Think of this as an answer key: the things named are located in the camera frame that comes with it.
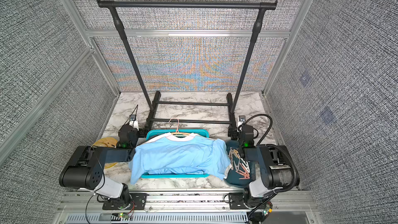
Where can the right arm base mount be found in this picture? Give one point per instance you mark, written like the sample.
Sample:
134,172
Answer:
236,201

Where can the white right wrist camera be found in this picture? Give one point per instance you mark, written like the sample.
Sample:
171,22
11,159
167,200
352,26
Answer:
241,120

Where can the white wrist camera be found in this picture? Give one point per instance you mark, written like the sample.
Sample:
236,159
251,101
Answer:
133,122
241,120

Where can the dark teal clothespin tray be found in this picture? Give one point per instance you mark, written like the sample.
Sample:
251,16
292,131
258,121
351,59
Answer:
232,177

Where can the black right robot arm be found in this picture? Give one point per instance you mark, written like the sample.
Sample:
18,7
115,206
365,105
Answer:
263,169

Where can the pink clothes hanger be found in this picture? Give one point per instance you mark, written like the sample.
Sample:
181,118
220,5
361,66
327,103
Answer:
177,132

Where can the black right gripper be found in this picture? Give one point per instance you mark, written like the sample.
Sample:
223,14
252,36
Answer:
246,133

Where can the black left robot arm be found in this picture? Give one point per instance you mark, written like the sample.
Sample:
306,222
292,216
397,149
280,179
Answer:
85,168

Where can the teal plastic basket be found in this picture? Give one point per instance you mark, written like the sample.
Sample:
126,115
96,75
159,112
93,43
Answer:
153,133

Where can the light blue t-shirt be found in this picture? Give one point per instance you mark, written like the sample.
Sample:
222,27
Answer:
168,154

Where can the pile of pastel clothespins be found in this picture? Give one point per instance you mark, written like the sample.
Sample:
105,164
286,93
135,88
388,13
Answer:
240,166

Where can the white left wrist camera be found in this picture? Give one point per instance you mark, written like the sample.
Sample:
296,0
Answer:
133,122

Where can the black clothes rack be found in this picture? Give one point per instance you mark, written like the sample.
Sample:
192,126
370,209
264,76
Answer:
231,103

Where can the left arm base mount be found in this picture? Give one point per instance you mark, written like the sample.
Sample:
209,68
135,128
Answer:
135,200

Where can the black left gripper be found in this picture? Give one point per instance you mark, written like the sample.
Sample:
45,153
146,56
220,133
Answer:
126,134

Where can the yellow bamboo steamer basket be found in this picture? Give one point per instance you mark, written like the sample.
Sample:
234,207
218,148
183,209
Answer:
107,142

